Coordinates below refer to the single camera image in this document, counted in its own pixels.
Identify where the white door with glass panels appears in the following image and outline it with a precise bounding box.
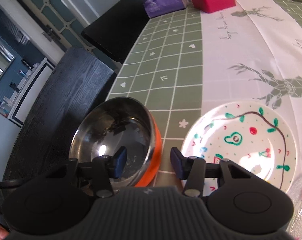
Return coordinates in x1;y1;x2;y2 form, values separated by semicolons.
0;0;94;63

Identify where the white shelf unit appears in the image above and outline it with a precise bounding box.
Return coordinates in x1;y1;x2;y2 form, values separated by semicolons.
7;57;55;127

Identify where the metal door handle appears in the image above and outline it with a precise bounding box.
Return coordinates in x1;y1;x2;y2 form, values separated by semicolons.
42;25;61;42

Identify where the white printed table runner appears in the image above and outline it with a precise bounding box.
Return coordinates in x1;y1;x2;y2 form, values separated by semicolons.
200;0;302;140

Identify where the green checked tablecloth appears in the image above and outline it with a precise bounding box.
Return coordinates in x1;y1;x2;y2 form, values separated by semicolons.
105;0;302;240

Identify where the black wooden chair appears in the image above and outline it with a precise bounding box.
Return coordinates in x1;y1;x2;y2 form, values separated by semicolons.
2;46;117;183
81;0;151;65

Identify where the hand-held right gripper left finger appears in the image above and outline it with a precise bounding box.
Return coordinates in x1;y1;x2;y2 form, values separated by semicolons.
45;146;128;198

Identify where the steel bowl with orange outside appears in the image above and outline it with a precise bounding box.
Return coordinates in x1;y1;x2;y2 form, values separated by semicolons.
69;97;163;188

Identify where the purple tissue packet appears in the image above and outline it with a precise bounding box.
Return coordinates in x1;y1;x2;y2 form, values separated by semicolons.
144;0;189;18

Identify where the white painted plate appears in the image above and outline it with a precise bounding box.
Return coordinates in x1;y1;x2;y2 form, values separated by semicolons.
181;102;297;193

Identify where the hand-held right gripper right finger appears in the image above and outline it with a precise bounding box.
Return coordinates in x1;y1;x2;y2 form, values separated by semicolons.
170;147;260;197

